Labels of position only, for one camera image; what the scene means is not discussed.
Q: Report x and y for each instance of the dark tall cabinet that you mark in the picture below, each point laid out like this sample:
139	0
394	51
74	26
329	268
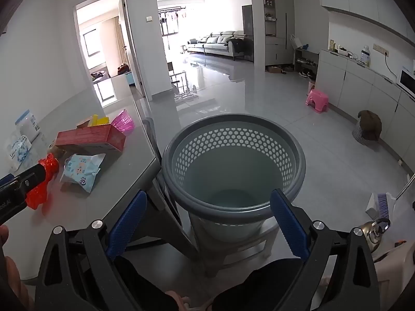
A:
248	32

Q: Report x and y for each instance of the white shelving cabinet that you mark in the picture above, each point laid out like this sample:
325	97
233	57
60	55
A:
275	22

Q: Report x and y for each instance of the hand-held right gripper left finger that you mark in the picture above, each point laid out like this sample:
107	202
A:
126	223

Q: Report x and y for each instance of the white bag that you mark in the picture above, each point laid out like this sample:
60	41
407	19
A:
295	41

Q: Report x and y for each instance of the grey perforated plastic basket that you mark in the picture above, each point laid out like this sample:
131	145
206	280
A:
233	168

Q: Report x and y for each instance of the white room door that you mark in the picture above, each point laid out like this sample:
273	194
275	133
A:
129	45

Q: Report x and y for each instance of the person's left hand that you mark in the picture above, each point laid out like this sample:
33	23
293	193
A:
11	285

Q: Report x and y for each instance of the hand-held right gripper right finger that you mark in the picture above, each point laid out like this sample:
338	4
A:
288	223

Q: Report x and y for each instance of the small beige box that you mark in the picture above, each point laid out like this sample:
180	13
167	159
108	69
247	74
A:
332	45

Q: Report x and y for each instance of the white microwave oven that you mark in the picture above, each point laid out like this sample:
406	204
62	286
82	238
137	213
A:
407	82

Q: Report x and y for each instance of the pink plastic stool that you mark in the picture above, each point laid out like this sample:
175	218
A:
317	100

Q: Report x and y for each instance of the steel kettle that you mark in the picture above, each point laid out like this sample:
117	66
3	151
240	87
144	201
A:
373	233

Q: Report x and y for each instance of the dark jacket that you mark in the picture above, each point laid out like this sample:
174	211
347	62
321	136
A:
236	46

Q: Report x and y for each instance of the blue and white wipes packet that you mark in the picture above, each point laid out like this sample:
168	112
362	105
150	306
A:
82	171

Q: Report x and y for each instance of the white sideboard cabinet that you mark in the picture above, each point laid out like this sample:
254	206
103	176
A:
360	87

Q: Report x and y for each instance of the red plastic wrapper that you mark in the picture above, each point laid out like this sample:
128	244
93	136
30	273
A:
40	191

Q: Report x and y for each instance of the red and white carton box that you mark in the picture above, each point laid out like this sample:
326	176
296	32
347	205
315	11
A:
94	136

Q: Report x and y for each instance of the beige plastic chair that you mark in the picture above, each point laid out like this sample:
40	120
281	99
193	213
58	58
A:
395	262

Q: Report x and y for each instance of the cardboard box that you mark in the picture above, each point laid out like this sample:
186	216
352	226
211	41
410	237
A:
274	69

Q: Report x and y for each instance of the shoe rack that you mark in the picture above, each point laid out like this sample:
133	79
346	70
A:
306	63

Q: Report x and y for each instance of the white canister with blue lid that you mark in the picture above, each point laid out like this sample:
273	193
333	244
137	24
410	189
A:
29	129

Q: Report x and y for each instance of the light grey sofa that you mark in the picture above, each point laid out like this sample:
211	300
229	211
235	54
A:
214	43

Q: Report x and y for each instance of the brown cloth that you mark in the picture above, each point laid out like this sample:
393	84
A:
369	123

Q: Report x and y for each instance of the blue patterned tissue pack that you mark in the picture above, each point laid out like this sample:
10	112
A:
19	152

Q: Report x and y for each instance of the wall power outlet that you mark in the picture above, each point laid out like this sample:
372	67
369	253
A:
380	48

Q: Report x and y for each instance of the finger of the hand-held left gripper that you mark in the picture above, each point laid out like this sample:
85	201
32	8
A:
32	176

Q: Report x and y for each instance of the broom with dustpan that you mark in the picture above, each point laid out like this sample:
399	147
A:
379	205

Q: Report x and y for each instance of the yellow foam tube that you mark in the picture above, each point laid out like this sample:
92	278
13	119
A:
94	120

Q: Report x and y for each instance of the white bottle with blue cap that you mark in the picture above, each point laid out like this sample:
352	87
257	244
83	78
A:
365	57

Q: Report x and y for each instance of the grey plastic stool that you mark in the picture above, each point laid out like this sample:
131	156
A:
227	252

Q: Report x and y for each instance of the clothes drying rack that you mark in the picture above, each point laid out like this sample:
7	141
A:
171	19

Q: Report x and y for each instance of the person's black pants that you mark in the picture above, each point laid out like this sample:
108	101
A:
259	285

